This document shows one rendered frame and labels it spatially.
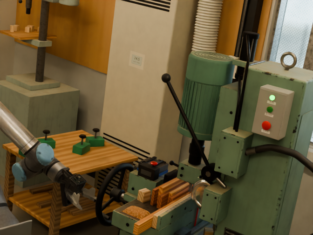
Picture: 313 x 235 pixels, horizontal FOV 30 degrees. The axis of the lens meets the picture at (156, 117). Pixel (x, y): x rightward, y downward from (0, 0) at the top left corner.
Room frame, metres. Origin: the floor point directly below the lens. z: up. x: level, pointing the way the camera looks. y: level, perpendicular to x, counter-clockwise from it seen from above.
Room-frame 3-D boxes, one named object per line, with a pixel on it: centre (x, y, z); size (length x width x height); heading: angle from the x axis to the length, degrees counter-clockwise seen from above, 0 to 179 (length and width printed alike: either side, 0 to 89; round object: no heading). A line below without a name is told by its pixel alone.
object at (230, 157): (1.92, -0.28, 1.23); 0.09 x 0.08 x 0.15; 60
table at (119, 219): (2.22, -0.09, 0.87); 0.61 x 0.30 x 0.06; 150
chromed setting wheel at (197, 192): (1.98, -0.22, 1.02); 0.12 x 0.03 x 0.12; 60
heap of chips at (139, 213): (2.00, 0.02, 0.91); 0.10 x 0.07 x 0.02; 60
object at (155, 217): (2.16, -0.20, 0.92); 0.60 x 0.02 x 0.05; 150
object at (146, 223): (2.09, -0.14, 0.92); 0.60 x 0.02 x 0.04; 150
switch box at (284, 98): (1.87, -0.38, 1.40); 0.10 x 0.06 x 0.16; 60
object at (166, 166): (2.26, -0.01, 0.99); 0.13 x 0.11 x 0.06; 150
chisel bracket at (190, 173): (2.15, -0.19, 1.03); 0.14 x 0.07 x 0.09; 60
